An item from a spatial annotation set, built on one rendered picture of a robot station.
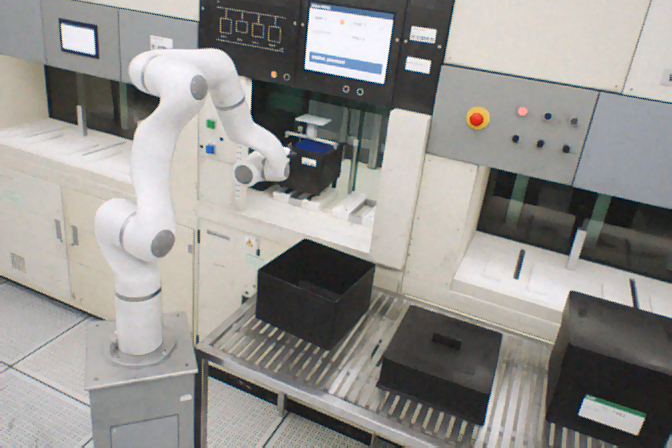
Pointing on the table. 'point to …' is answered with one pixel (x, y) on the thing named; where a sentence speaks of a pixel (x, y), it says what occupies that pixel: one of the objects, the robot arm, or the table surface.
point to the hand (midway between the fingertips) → (283, 147)
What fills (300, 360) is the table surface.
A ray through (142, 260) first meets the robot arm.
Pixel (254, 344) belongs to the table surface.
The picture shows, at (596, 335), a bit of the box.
